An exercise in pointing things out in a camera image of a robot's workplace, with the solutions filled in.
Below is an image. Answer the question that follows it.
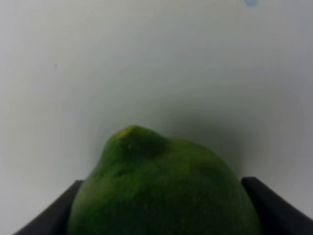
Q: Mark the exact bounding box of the green lime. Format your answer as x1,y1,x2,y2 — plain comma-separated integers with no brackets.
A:
66,126,265,235

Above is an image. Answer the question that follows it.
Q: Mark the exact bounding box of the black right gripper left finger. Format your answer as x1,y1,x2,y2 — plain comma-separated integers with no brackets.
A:
14,180,84,235

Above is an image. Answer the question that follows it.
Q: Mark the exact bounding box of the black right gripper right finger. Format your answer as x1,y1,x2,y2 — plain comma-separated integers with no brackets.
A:
241,177,313,235

